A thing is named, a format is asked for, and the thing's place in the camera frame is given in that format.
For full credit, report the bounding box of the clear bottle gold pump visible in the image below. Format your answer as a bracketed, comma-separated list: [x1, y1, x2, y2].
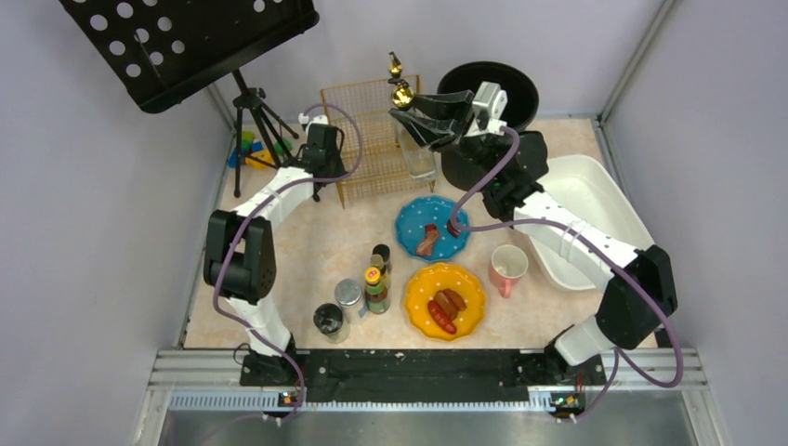
[388, 51, 402, 82]
[388, 77, 438, 190]

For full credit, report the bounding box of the yellow cap sauce bottle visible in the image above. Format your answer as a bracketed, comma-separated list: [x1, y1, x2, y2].
[364, 267, 390, 314]

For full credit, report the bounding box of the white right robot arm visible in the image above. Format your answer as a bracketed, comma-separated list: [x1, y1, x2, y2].
[389, 83, 677, 371]

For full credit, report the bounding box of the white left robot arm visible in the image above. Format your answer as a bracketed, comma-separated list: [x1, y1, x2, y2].
[204, 115, 347, 386]

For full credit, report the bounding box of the black plastic trash bin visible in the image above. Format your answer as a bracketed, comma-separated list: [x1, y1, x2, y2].
[437, 61, 539, 191]

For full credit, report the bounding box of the yellow toy block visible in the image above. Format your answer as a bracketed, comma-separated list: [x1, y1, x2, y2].
[245, 150, 276, 169]

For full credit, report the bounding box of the blue toy block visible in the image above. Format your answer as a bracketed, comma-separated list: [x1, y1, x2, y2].
[227, 141, 263, 168]

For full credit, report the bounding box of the curved dark sausage piece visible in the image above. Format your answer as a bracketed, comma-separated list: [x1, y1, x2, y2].
[447, 219, 461, 238]

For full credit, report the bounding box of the lime green toy block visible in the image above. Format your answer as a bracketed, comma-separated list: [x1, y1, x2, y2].
[241, 131, 255, 153]

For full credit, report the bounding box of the black tripod stand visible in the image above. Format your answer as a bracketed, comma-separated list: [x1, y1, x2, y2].
[231, 69, 299, 198]

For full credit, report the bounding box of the blue dotted plate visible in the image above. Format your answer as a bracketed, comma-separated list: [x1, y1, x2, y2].
[394, 195, 470, 263]

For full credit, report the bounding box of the white plastic basin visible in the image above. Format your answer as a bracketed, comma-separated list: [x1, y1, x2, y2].
[531, 154, 654, 292]

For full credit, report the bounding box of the pink mug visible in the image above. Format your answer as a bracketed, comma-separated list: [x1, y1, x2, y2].
[488, 244, 529, 299]

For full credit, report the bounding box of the black cap spice bottle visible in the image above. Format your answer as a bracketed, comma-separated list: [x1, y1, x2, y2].
[372, 243, 391, 272]

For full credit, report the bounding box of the small yellow spice bottle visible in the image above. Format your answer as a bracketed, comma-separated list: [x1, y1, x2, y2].
[370, 254, 390, 289]

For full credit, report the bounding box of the yellow dotted plate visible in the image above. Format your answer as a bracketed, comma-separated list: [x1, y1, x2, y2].
[402, 263, 487, 342]

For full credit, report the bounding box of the silver lid shaker jar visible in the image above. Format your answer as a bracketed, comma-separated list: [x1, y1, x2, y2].
[334, 279, 368, 324]

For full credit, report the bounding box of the brown sausage rear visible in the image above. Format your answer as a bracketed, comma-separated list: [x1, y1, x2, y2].
[442, 289, 466, 311]

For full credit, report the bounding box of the brown sausage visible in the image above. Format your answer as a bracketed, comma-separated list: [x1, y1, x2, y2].
[433, 291, 459, 321]
[442, 289, 466, 311]

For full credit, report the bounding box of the brown sausage middle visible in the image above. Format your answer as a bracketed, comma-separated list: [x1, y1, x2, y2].
[433, 291, 459, 321]

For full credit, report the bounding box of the black lid grinder jar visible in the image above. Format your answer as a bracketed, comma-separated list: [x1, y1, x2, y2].
[313, 303, 349, 344]

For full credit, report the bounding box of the red sausage front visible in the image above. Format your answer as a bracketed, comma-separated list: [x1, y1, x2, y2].
[427, 300, 457, 335]

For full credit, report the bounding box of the black perforated music stand tray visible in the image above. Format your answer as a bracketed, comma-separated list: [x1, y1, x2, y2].
[61, 0, 320, 114]

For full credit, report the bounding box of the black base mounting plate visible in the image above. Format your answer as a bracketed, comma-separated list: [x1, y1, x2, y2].
[240, 348, 606, 403]

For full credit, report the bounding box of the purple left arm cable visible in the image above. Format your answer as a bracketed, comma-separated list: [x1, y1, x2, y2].
[212, 103, 364, 426]

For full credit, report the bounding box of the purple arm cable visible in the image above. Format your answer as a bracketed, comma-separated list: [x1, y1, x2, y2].
[452, 125, 686, 423]
[212, 103, 364, 426]

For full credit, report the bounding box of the yellow wire rack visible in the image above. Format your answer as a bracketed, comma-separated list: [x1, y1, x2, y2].
[321, 79, 436, 208]

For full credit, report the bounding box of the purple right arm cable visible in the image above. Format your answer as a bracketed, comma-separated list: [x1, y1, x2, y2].
[452, 125, 686, 423]

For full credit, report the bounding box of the aluminium frame rail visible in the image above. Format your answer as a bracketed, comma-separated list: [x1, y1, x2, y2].
[143, 348, 708, 413]

